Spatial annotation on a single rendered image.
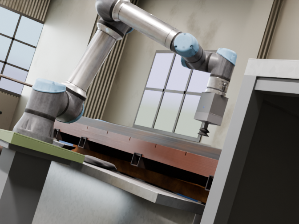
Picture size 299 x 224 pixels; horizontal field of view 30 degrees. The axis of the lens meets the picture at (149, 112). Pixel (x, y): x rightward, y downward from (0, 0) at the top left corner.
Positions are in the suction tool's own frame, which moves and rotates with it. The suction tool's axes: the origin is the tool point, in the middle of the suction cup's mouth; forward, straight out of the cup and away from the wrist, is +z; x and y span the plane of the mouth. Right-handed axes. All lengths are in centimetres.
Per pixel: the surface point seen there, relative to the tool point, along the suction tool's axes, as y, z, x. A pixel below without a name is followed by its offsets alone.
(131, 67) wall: 558, -104, -222
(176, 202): -24.8, 23.6, 18.7
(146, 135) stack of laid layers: 26.6, 5.3, 7.3
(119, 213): 15.6, 35.4, 14.6
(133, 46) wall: 570, -135, -221
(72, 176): 58, 30, 19
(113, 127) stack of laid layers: 53, 5, 10
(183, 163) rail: -6.0, 11.6, 8.3
